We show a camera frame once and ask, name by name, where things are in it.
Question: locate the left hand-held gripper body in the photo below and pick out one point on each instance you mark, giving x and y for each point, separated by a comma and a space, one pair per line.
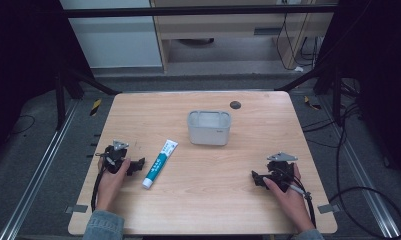
116, 156

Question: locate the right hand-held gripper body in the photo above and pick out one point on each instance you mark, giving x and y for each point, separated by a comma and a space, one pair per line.
282, 171

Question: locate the white and teal toothpaste tube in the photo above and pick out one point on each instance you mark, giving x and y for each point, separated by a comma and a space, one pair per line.
160, 164

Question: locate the grey plastic basket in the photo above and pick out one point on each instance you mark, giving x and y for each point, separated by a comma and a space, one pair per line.
209, 130

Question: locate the person's left hand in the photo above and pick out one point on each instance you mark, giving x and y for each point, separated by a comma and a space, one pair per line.
108, 186

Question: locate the person's right hand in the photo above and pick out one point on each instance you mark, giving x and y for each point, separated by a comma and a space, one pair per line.
291, 203

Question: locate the yellow and black tape strip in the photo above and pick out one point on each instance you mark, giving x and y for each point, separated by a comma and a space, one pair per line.
312, 104
95, 107

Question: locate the dark round table grommet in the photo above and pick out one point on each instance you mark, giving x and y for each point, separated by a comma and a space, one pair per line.
235, 105

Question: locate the black metal stand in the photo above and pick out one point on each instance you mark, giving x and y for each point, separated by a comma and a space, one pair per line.
60, 100
336, 96

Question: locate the white plug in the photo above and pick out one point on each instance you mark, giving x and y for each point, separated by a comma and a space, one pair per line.
298, 69

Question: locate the white cabinet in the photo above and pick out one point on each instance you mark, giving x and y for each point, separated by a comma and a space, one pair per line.
114, 43

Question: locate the dark curtain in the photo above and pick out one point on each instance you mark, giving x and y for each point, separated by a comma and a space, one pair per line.
18, 53
381, 66

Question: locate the light wooden desk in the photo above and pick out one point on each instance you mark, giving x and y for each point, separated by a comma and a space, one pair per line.
221, 27

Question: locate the grey table bracket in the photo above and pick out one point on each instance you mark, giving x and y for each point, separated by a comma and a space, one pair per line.
328, 208
76, 209

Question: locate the metal floor rail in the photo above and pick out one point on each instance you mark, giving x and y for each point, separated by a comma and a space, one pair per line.
364, 180
38, 170

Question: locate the black horizontal frame bar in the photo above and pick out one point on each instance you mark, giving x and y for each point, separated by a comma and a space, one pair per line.
194, 11

